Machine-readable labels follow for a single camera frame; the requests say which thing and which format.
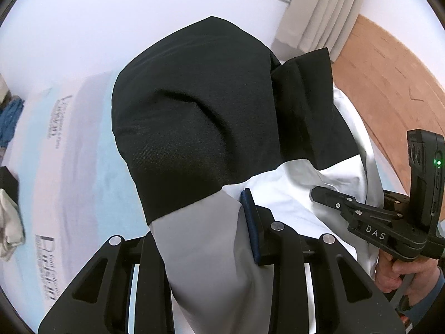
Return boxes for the blue folded clothes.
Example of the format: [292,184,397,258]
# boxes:
[0,97,24,148]

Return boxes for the black folded garment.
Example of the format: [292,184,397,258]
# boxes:
[0,167,19,202]

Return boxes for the black tracking camera box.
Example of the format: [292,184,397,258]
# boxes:
[407,129,444,235]

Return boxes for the right beige curtain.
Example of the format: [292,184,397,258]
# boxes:
[271,0,364,62]

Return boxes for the beige folded garment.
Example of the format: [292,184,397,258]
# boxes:
[0,188,25,262]

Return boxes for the person's right hand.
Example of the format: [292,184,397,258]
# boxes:
[375,250,440,296]

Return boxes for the white and black hooded jacket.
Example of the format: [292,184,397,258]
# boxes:
[112,17,383,333]

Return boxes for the wooden headboard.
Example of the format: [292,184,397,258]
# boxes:
[333,16,444,190]

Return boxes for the blue sleeve forearm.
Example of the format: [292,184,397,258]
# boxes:
[396,268,444,333]

